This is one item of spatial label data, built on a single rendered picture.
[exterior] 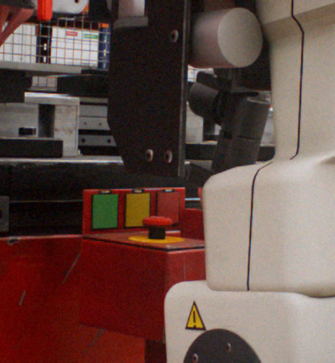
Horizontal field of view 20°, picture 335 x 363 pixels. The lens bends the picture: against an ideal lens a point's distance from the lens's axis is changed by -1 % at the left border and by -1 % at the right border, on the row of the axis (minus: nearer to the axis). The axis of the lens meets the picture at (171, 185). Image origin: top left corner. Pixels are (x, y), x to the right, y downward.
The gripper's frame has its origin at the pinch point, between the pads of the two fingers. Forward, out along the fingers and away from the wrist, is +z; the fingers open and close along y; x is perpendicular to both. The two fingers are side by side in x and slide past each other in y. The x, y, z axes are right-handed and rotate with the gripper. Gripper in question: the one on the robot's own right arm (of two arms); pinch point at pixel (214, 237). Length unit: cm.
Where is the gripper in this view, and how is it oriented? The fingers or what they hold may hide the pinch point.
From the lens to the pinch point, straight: 131.3
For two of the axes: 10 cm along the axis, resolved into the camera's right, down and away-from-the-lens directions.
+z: -2.3, 9.5, 2.2
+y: -7.0, -3.2, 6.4
